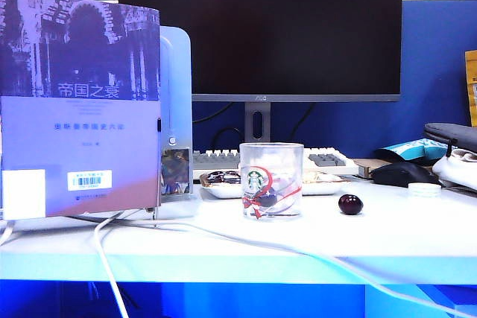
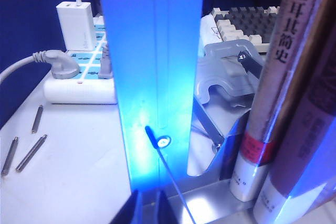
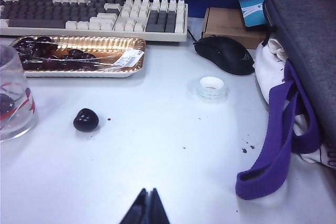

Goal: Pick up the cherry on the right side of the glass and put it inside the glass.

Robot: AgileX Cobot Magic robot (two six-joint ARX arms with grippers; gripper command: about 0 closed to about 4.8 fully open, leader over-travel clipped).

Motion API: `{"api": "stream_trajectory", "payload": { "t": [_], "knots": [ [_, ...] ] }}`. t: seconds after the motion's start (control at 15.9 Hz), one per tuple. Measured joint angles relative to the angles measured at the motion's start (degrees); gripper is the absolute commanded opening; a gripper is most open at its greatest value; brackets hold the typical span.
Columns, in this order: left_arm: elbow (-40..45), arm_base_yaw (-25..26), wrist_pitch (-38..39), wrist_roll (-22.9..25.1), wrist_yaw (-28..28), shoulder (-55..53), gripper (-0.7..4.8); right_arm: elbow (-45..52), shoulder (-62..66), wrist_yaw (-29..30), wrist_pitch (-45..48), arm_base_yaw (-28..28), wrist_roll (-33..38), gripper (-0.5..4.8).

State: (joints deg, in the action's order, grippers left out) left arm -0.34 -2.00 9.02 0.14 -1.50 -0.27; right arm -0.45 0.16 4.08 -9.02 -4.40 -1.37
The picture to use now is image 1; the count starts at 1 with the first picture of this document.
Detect clear printed drinking glass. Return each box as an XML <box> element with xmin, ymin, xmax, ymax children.
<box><xmin>238</xmin><ymin>141</ymin><xmax>305</xmax><ymax>222</ymax></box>

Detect grey monitor stand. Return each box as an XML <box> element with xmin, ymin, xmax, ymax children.
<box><xmin>244</xmin><ymin>101</ymin><xmax>272</xmax><ymax>144</ymax></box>

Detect white and grey keyboard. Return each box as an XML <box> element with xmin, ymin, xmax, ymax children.
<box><xmin>192</xmin><ymin>146</ymin><xmax>361</xmax><ymax>176</ymax></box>

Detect dark fruit pile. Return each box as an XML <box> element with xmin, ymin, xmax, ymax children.
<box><xmin>203</xmin><ymin>171</ymin><xmax>241</xmax><ymax>187</ymax></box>

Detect white rectangular tray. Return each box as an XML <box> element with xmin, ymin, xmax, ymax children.
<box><xmin>199</xmin><ymin>171</ymin><xmax>353</xmax><ymax>200</ymax></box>

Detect beige snack pieces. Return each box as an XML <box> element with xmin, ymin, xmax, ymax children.
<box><xmin>302</xmin><ymin>169</ymin><xmax>344</xmax><ymax>184</ymax></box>

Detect black computer monitor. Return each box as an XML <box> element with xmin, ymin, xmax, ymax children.
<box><xmin>117</xmin><ymin>0</ymin><xmax>403</xmax><ymax>103</ymax></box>

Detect brown cardboard box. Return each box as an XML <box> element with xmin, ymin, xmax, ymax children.
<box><xmin>352</xmin><ymin>157</ymin><xmax>388</xmax><ymax>179</ymax></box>

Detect purple cover paperback book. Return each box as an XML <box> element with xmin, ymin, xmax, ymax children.
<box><xmin>0</xmin><ymin>0</ymin><xmax>163</xmax><ymax>221</ymax></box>

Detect black computer mouse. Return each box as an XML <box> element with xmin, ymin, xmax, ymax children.
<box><xmin>370</xmin><ymin>161</ymin><xmax>443</xmax><ymax>188</ymax></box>

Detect blue and white snack bag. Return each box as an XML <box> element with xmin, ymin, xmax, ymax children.
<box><xmin>374</xmin><ymin>138</ymin><xmax>454</xmax><ymax>165</ymax></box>

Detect white round lid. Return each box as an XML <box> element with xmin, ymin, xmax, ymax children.
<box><xmin>408</xmin><ymin>182</ymin><xmax>443</xmax><ymax>198</ymax></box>

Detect dark grey fabric pouch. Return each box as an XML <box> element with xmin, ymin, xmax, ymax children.
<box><xmin>423</xmin><ymin>122</ymin><xmax>477</xmax><ymax>155</ymax></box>

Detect white crumpled cloth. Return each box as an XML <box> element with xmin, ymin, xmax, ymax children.
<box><xmin>432</xmin><ymin>148</ymin><xmax>477</xmax><ymax>192</ymax></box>

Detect yellow paper package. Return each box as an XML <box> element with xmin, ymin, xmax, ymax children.
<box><xmin>464</xmin><ymin>49</ymin><xmax>477</xmax><ymax>128</ymax></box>

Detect looped black cable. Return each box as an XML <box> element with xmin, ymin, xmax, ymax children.
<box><xmin>213</xmin><ymin>126</ymin><xmax>244</xmax><ymax>152</ymax></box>

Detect long white cable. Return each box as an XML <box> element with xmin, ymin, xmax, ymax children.
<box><xmin>70</xmin><ymin>215</ymin><xmax>477</xmax><ymax>317</ymax></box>

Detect short white cable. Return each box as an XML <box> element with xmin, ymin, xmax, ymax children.
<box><xmin>92</xmin><ymin>210</ymin><xmax>130</xmax><ymax>318</ymax></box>

